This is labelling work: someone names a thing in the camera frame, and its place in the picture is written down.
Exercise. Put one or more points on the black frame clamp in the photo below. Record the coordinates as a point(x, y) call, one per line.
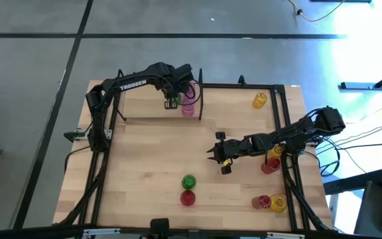
point(241, 79)

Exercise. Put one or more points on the silver metal bracket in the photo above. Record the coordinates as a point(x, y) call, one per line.
point(285, 235)
point(101, 232)

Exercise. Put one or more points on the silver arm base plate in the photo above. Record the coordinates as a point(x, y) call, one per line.
point(107, 133)

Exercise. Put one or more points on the black horizontal beam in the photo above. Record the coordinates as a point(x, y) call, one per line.
point(45, 232)

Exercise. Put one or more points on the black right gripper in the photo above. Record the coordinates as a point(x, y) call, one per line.
point(230, 148)

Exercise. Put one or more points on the wooden shelf with black frame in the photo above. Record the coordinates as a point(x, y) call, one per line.
point(144, 106)

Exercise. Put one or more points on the green glass vase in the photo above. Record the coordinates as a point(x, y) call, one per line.
point(177, 99)
point(188, 182)

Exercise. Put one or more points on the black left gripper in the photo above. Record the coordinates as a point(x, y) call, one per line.
point(181, 78)

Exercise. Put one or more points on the yellow ribbed glass vase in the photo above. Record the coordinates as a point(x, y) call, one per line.
point(260, 100)

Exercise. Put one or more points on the red teardrop glass vase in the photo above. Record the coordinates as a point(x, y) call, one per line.
point(188, 198)

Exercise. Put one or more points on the black aluminium rig frame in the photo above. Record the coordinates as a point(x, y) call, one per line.
point(237, 86)

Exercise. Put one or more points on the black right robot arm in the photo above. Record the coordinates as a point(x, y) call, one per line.
point(290, 132)

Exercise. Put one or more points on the dark grey chair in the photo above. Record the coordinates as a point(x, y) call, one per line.
point(371, 212)

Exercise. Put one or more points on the grey desk base bar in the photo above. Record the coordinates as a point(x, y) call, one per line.
point(360, 86)

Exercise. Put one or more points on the dark rounded object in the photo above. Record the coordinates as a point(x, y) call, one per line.
point(159, 227)

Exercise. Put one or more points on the black desk crossbar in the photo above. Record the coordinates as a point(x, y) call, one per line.
point(350, 183)

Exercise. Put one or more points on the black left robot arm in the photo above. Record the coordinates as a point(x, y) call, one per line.
point(134, 84)

